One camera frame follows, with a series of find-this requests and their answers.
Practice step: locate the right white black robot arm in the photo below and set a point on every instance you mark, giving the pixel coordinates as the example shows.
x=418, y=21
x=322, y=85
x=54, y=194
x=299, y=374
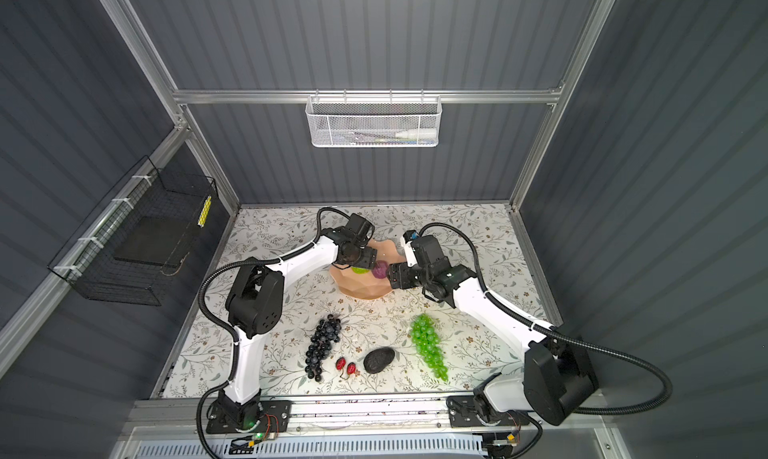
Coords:
x=556, y=377

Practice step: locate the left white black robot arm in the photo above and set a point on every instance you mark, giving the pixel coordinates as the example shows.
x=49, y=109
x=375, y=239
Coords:
x=254, y=304

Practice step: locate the white marker in basket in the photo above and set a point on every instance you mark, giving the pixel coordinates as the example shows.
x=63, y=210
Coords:
x=417, y=135

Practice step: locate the dark avocado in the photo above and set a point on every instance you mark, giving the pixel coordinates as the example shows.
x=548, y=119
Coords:
x=378, y=359

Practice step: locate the aluminium front rail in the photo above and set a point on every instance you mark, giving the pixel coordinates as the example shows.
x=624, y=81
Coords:
x=409, y=413

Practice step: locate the green grape bunch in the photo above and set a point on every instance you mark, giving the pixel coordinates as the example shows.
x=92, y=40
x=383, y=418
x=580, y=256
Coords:
x=427, y=343

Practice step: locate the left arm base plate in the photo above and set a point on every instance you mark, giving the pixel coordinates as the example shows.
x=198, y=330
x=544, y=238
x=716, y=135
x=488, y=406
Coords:
x=273, y=414

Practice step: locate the purple round fruit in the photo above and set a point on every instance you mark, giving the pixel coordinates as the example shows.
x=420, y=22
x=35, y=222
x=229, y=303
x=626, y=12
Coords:
x=380, y=270

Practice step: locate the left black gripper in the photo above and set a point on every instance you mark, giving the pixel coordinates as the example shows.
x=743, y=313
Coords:
x=370, y=255

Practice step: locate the red cherry pair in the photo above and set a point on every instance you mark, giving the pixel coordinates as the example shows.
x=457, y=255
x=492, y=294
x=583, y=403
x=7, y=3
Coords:
x=346, y=369

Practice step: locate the black wire basket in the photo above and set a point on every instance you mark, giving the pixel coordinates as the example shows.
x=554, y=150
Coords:
x=134, y=249

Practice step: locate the dark purple grape bunch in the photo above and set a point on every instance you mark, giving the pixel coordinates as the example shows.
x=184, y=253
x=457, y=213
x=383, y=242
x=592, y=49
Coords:
x=326, y=335

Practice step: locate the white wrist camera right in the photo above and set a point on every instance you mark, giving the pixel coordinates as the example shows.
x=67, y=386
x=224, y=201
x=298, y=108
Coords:
x=406, y=242

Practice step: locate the pink faceted fruit bowl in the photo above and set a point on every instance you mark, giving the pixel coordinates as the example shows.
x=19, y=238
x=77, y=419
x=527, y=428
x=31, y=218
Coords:
x=366, y=286

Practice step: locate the white wire mesh basket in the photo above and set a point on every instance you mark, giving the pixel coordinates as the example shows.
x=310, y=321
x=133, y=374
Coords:
x=370, y=120

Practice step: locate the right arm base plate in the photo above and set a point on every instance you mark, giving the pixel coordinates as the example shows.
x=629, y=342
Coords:
x=475, y=411

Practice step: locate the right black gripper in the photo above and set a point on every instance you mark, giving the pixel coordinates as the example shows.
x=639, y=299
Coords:
x=400, y=271

